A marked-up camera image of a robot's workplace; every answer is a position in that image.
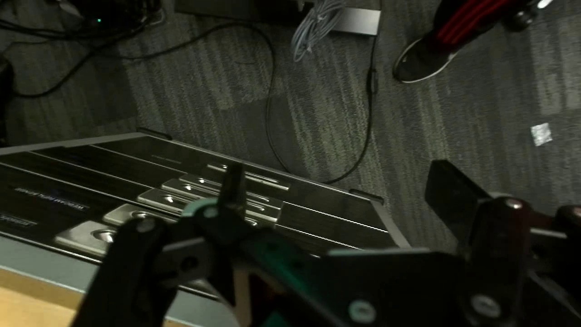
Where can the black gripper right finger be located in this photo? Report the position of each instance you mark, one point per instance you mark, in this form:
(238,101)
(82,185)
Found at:
(500,261)

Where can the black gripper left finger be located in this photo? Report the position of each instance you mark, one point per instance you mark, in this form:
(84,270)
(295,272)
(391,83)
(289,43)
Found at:
(130,274)

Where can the grey tool cabinet wooden top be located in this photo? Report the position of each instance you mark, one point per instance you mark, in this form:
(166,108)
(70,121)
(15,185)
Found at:
(182,183)

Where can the white paper scrap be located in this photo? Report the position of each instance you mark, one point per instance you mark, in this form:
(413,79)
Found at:
(542,134)

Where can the grey flat box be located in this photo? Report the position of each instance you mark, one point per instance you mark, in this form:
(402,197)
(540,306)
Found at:
(360,21)

